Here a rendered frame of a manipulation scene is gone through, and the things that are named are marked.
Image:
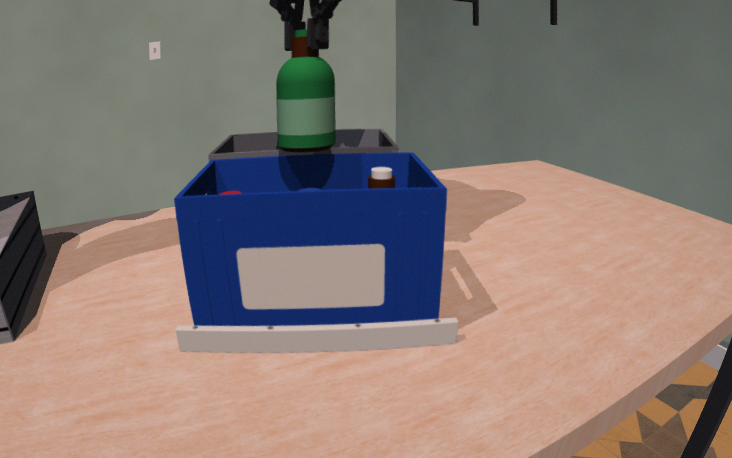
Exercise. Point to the green bottle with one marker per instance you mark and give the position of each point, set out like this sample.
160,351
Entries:
305,91

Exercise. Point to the blue plastic crate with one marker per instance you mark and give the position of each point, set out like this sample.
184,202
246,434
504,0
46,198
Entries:
284,257

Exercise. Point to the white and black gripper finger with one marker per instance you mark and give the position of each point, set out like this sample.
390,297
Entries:
318,25
291,17

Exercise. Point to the white bottle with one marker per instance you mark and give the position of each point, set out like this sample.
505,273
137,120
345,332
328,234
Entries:
381,177

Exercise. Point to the dark grey plastic crate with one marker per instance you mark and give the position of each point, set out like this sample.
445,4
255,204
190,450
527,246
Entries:
349,141

